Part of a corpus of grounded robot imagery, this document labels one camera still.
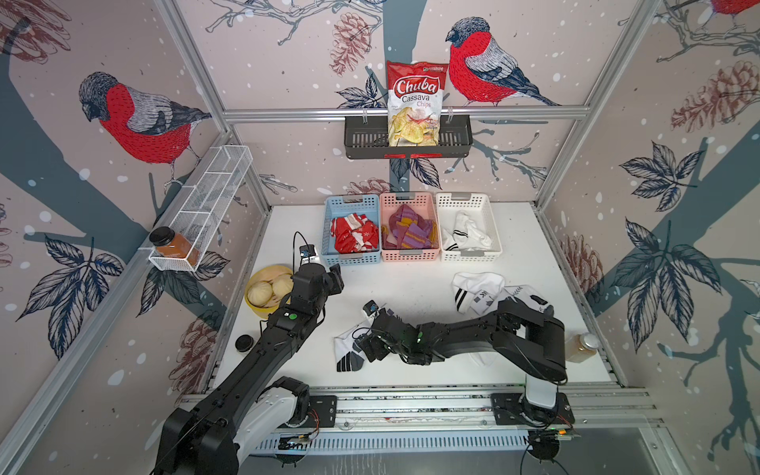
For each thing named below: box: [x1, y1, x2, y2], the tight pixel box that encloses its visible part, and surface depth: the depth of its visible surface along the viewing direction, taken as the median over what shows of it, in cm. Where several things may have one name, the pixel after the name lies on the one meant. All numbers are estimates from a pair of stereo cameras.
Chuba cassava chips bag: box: [386, 60, 449, 148], surface depth 87 cm
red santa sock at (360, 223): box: [344, 212, 380, 249], surface depth 113 cm
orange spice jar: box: [149, 225, 200, 268], surface depth 63 cm
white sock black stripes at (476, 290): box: [452, 271, 506, 315], surface depth 97 cm
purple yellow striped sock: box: [388, 203, 436, 249], surface depth 111 cm
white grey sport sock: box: [493, 284, 555, 312], surface depth 94 cm
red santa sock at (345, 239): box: [330, 216, 363, 255], surface depth 109 cm
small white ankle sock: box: [464, 218, 492, 249], surface depth 111 cm
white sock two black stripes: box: [453, 209, 471, 242], surface depth 114 cm
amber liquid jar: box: [564, 332, 601, 364], surface depth 78 cm
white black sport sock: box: [333, 321, 373, 373], surface depth 83 cm
